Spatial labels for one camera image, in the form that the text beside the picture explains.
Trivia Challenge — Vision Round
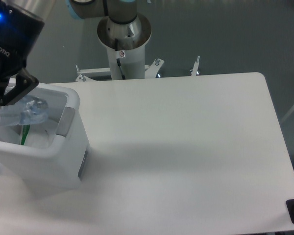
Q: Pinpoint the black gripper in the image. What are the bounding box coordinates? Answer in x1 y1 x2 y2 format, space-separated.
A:
0 0 45 107

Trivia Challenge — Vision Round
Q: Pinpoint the crushed clear plastic bottle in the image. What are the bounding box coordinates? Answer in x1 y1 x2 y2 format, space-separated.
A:
0 95 49 127

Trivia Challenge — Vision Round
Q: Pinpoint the white plastic packaging bag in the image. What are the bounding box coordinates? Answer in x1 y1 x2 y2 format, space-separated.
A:
3 120 58 149

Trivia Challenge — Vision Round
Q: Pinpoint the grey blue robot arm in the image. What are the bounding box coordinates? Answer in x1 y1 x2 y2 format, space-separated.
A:
0 0 137 107

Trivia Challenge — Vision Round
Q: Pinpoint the white trash can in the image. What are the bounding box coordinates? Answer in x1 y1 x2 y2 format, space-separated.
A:
0 83 89 188

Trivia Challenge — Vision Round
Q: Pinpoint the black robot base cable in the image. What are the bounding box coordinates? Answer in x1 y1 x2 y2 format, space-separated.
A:
114 38 126 80

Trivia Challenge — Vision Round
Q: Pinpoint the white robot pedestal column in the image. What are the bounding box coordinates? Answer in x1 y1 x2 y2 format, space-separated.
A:
106 46 145 80

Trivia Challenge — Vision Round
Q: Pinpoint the white pedestal base frame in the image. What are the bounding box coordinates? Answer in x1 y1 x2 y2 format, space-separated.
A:
74 55 201 83

